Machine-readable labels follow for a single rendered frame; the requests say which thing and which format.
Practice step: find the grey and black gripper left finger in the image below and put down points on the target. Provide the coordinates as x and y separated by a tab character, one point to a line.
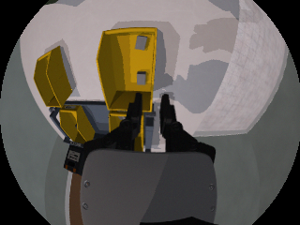
123	137

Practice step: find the dark grey metal shelf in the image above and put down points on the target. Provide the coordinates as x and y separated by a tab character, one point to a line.
98	116

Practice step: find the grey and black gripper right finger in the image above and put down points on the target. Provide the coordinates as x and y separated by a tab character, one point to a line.
180	140

